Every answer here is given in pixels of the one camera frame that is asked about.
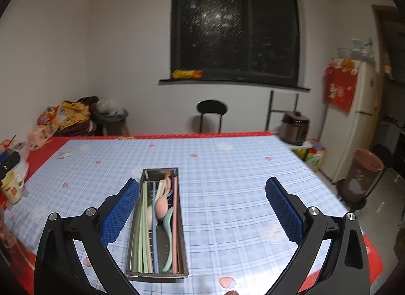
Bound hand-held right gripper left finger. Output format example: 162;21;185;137
34;178;140;295

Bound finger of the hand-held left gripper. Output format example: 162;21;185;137
0;152;20;172

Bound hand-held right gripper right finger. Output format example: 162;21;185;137
265;177;370;295

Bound pink spoon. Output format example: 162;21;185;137
154;176;172;220

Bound green spoon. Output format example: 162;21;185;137
162;207;175;273

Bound stainless steel utensil tray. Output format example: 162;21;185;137
126;167;190;283

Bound clear plastic food container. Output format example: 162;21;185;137
12;147;30;185

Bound yellow rimmed mug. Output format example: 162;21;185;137
0;170;25;206

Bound pink snack packet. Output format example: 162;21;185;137
26;123;59;150

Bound orange snack bag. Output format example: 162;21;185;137
37;106;61;128

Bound colourful cardboard box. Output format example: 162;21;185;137
295;138;327;173

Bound blue plaid tablecloth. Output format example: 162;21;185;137
5;135;364;295

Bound yellow snack bag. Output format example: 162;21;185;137
57;101;91;125

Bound brown rice cooker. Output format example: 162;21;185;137
279;110;311;146

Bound brown trash bin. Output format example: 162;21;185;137
336;148;386;211

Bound white refrigerator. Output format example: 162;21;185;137
319;58;386;185

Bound black round chair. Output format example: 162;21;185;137
196;100;228;134

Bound orange packet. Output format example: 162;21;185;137
171;69;203;80

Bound clear plastic bags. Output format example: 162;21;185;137
336;38;376;65

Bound dark window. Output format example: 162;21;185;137
158;0;311;93

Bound black metal frame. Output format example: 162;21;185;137
265;90;300;131

